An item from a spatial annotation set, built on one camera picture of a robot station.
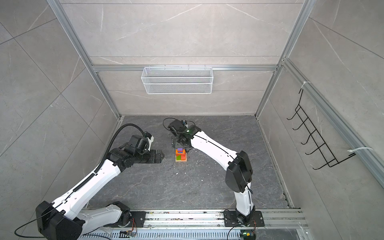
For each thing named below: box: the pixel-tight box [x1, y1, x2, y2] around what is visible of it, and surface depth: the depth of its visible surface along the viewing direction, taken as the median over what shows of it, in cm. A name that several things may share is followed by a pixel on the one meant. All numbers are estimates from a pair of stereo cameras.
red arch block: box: [178, 154, 186, 161], surface depth 96 cm
